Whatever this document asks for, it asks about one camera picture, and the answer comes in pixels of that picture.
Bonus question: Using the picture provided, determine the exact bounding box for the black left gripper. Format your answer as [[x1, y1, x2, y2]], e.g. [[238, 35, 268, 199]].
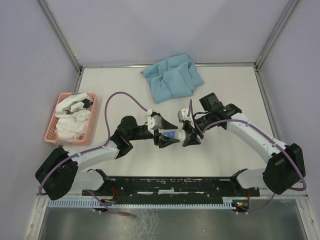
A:
[[128, 113, 180, 148]]

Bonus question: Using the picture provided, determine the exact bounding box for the blue weekly pill organizer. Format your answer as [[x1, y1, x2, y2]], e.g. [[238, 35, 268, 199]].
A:
[[162, 130, 176, 139]]

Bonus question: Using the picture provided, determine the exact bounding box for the white cap dark pill bottle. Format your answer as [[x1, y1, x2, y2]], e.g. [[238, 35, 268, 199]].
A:
[[174, 129, 186, 142]]

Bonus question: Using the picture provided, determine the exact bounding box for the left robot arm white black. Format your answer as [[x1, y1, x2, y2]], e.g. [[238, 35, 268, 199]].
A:
[[35, 112, 179, 200]]

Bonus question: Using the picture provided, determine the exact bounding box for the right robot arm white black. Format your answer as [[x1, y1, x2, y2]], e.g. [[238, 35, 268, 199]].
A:
[[177, 93, 307, 196]]

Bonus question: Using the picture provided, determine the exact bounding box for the light blue folded cloth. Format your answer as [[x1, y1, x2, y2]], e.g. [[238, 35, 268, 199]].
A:
[[141, 54, 204, 104]]

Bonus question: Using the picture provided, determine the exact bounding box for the white crumpled cloth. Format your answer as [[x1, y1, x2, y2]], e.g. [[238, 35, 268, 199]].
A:
[[54, 92, 94, 141]]

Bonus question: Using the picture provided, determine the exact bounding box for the pink plastic basket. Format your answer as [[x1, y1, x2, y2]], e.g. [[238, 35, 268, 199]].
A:
[[44, 92, 99, 146]]

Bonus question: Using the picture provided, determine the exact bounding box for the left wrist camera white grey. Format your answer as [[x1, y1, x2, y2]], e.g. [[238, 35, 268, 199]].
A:
[[147, 112, 162, 132]]

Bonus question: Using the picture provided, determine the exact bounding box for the wrist camera white grey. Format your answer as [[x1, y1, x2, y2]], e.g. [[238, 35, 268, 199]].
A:
[[147, 112, 162, 132], [177, 108, 193, 123]]

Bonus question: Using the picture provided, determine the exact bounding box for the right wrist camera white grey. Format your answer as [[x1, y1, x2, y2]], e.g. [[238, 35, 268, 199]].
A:
[[177, 108, 193, 123]]

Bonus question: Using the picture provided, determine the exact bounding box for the left aluminium corner post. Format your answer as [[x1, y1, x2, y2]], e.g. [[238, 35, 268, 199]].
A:
[[36, 0, 83, 73]]

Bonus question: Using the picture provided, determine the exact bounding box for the aluminium corner post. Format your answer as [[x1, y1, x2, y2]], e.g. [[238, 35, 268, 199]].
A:
[[255, 0, 301, 72], [36, 0, 83, 73]]

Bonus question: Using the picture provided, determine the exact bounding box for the light blue cable duct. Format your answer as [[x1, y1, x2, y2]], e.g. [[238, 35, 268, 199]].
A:
[[47, 194, 235, 209]]

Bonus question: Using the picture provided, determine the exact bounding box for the right aluminium corner post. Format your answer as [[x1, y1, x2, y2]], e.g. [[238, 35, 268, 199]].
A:
[[255, 0, 301, 72]]

